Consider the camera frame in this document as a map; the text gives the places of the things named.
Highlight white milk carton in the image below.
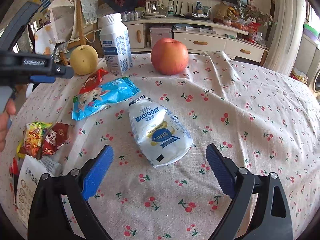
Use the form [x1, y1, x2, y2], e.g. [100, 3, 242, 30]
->
[16, 155, 62, 229]

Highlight red orange snack wrapper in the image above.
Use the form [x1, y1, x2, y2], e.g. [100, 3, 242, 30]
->
[16, 121, 52, 159]

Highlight small red snack wrapper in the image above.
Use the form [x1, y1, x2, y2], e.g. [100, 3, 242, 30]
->
[79, 69, 108, 94]

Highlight blue cartoon snack wrapper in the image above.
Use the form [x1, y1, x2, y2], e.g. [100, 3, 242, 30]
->
[71, 77, 140, 121]

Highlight dark red snack packet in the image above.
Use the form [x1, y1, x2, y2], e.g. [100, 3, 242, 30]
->
[41, 122, 69, 156]

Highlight white Magicday pouch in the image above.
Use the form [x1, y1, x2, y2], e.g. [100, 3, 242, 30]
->
[129, 96, 194, 167]

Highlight person's left hand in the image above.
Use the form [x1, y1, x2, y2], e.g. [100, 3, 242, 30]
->
[0, 99, 16, 152]

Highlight yellow pear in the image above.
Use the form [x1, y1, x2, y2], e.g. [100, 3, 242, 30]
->
[70, 45, 98, 75]

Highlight cherry print tablecloth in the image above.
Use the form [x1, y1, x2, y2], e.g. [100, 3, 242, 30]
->
[1, 53, 319, 239]

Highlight light wooden chair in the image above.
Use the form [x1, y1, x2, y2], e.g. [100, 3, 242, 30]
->
[58, 0, 98, 66]

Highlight white milk bottle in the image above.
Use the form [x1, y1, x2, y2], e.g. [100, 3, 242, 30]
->
[99, 12, 133, 75]

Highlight pink storage box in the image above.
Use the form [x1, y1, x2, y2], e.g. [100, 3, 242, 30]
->
[149, 25, 172, 48]

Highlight red apple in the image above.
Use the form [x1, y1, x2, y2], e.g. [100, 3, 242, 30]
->
[151, 38, 189, 75]

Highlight white TV cabinet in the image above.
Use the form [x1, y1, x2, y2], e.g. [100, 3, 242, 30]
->
[125, 0, 268, 65]

